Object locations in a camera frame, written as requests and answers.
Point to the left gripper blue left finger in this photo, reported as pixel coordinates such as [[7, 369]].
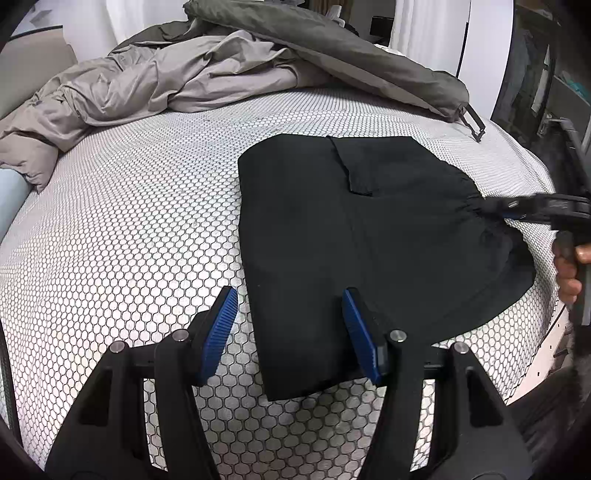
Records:
[[208, 332]]

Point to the grey rumpled duvet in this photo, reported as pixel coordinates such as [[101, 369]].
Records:
[[141, 80]]

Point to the white honeycomb mattress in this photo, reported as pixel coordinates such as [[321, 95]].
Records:
[[137, 231]]

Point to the black pants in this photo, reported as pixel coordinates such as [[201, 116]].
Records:
[[382, 215]]

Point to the white sheer curtain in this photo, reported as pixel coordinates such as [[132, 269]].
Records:
[[431, 32]]

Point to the beige upholstered headboard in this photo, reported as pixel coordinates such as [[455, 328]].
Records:
[[28, 61]]

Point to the dark open wardrobe shelf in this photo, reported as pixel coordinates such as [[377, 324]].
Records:
[[548, 71]]

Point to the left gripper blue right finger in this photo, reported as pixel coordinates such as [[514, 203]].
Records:
[[367, 337]]

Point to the light blue pillow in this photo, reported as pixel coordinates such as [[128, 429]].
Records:
[[14, 191]]

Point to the person right hand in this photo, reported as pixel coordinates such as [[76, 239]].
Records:
[[569, 285]]

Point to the dark grey sleeping bag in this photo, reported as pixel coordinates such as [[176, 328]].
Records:
[[324, 43]]

